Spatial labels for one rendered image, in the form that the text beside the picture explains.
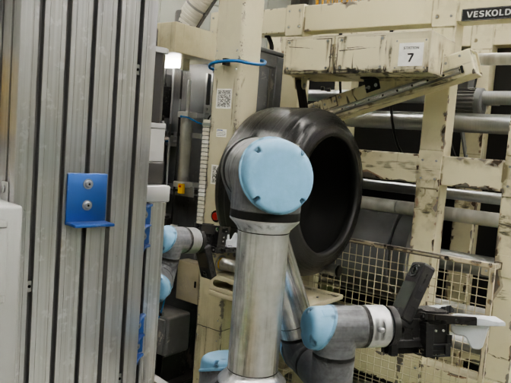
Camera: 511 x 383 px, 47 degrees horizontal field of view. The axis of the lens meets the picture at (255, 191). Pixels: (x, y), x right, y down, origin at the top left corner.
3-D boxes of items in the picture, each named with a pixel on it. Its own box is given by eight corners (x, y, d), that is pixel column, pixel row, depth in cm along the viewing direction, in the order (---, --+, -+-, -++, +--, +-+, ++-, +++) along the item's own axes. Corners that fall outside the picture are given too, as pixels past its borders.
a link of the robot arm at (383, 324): (354, 302, 108) (376, 308, 100) (376, 302, 109) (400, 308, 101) (353, 343, 107) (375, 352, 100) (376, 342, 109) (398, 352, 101)
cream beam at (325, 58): (281, 74, 235) (284, 37, 234) (314, 82, 255) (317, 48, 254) (427, 72, 198) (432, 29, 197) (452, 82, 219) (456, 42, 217)
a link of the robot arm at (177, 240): (141, 250, 159) (150, 220, 158) (170, 251, 168) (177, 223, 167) (161, 259, 154) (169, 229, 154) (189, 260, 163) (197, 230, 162)
